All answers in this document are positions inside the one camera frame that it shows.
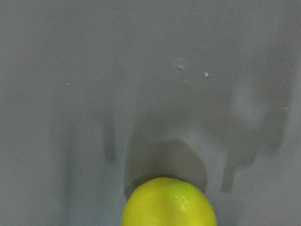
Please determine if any yellow lemon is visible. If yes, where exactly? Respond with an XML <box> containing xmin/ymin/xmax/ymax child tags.
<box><xmin>121</xmin><ymin>177</ymin><xmax>217</xmax><ymax>226</ymax></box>

